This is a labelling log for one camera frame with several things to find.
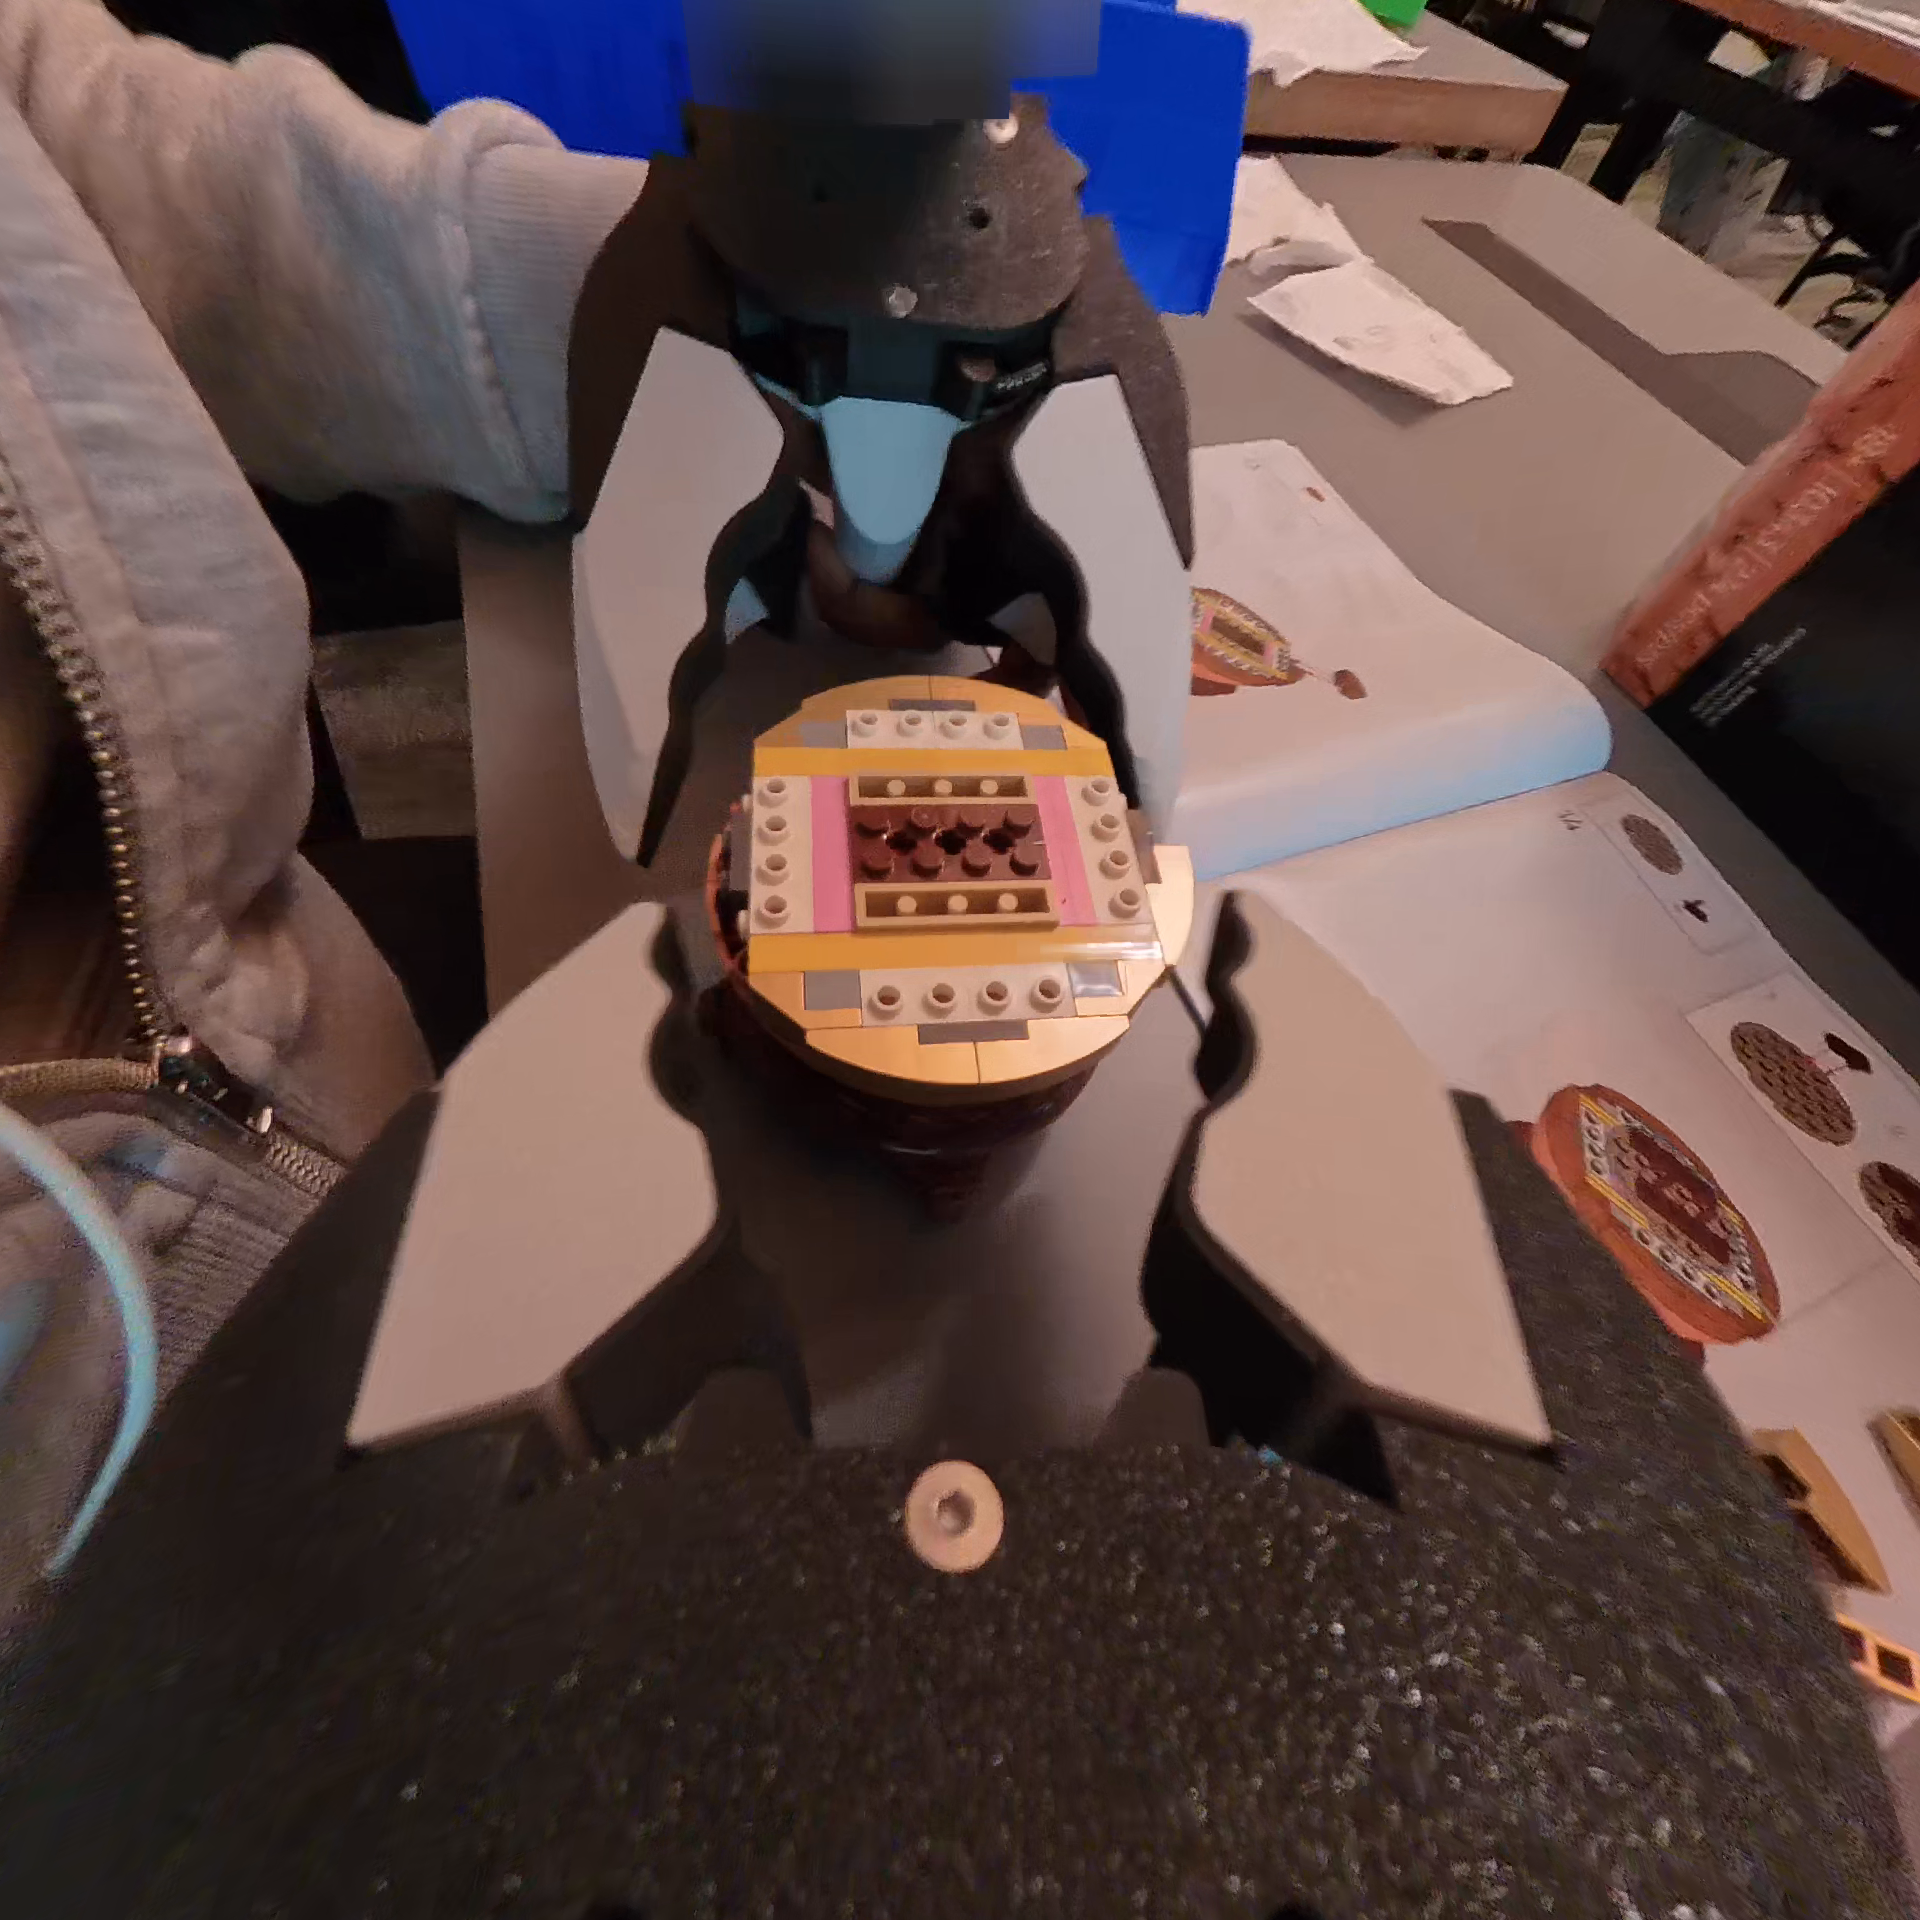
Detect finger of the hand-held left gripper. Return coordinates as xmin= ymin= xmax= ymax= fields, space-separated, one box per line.
xmin=976 ymin=361 xmax=1196 ymax=806
xmin=572 ymin=325 xmax=806 ymax=872

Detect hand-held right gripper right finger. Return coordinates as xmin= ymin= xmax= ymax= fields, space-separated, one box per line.
xmin=1140 ymin=886 xmax=1557 ymax=1502

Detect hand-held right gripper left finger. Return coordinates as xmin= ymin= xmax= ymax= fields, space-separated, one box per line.
xmin=344 ymin=901 xmax=806 ymax=1463

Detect brick pot model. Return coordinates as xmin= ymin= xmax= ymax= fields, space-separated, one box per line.
xmin=698 ymin=671 xmax=1201 ymax=1216

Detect blue plastic bin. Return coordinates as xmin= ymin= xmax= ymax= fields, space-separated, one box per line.
xmin=384 ymin=0 xmax=1252 ymax=317

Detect white instruction booklet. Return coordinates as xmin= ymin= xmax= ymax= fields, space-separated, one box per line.
xmin=1156 ymin=440 xmax=1920 ymax=1800

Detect small tan slope brick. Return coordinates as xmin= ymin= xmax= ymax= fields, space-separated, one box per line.
xmin=1831 ymin=1616 xmax=1920 ymax=1711
xmin=1751 ymin=1426 xmax=1894 ymax=1596

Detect black flower print box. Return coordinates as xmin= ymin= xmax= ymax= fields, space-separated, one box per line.
xmin=1599 ymin=285 xmax=1920 ymax=992

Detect white earphone cable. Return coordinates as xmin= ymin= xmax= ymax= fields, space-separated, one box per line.
xmin=0 ymin=1104 xmax=166 ymax=1592

